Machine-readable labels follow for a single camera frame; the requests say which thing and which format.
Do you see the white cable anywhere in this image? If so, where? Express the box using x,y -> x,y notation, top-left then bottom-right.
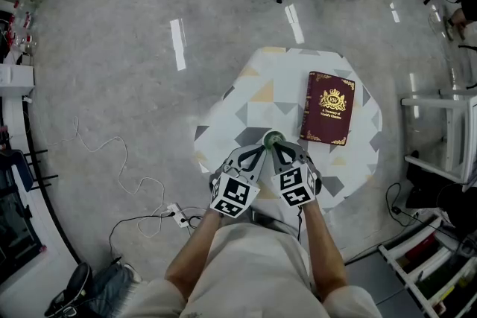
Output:
22,96 -> 176,238

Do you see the person's left forearm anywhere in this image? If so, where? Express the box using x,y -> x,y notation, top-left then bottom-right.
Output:
164,209 -> 225,302

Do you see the black thin cable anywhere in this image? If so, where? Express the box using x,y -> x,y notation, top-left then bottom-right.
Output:
385,182 -> 459,235

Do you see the white shelf unit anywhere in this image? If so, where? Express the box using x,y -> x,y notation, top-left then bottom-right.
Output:
399,88 -> 477,184

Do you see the white power strip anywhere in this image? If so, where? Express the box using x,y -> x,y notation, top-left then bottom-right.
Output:
165,202 -> 192,229

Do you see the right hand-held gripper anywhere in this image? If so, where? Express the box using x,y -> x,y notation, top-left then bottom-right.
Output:
271,142 -> 322,209

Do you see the blue and black chair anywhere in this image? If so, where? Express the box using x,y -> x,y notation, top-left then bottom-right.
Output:
0,147 -> 60,194

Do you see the person's beige shirt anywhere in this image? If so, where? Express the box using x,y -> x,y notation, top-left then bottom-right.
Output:
117,217 -> 384,318

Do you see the maroon hardcover book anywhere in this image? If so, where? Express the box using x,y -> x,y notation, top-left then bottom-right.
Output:
299,70 -> 356,147

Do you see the green cup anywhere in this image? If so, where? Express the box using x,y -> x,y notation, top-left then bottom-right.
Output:
262,129 -> 288,154

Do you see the white box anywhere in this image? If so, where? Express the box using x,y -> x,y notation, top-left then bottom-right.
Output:
0,63 -> 36,98

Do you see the white storage rack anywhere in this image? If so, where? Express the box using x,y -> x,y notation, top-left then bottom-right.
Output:
377,214 -> 477,318

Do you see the person's right forearm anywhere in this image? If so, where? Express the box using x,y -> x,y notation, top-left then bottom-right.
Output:
300,201 -> 350,302

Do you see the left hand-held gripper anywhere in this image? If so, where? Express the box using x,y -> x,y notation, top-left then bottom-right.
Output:
209,144 -> 269,220

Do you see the blue denim trouser leg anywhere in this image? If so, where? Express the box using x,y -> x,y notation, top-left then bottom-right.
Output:
87,263 -> 143,316

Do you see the black shoe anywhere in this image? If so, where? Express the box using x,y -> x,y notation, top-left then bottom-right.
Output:
44,261 -> 94,318

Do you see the geometric patterned tablecloth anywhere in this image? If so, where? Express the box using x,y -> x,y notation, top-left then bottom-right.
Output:
193,46 -> 385,214

